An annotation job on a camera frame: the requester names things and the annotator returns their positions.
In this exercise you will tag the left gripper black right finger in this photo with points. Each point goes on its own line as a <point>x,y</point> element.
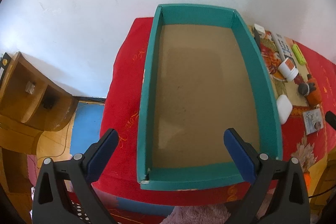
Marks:
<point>290,202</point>

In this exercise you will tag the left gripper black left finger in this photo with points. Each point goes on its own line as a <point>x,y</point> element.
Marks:
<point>61,182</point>

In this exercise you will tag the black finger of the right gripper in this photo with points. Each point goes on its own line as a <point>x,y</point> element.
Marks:
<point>330,119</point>

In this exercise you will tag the orange monkey alarm clock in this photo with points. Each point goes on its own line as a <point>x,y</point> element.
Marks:
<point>310,90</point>

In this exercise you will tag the white earbuds case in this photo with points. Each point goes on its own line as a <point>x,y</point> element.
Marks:
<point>284,108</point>

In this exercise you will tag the white jar orange label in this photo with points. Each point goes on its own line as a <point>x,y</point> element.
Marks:
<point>288,69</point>

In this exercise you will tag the lime green utility knife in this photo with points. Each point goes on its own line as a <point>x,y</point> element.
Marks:
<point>298,54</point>

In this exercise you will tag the white air conditioner remote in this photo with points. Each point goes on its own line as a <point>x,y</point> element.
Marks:
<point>282,46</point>

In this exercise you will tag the black pouch green tag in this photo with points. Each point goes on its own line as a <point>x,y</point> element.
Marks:
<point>257,38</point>

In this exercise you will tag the teal cardboard tray box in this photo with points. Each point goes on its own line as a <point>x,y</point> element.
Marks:
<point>203,74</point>

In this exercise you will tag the small ID card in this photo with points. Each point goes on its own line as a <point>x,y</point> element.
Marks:
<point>313,121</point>

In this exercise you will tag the polka dot gift bag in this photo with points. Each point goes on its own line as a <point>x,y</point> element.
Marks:
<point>79,211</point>

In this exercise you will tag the pink fluffy rug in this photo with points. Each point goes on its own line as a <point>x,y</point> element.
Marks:
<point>217,213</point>

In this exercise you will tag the blue foam floor mat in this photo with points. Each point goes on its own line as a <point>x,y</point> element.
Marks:
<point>86,127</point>

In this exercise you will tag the black object on shelf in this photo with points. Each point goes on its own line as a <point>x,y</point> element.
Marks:
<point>48,102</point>

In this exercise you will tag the wooden bedside shelf unit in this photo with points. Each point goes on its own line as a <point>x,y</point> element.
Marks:
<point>23,118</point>

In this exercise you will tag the white USB charger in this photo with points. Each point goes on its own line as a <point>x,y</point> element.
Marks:
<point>260,30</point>

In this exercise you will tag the small clear bag on shelf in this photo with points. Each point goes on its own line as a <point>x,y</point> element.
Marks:
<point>30,88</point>

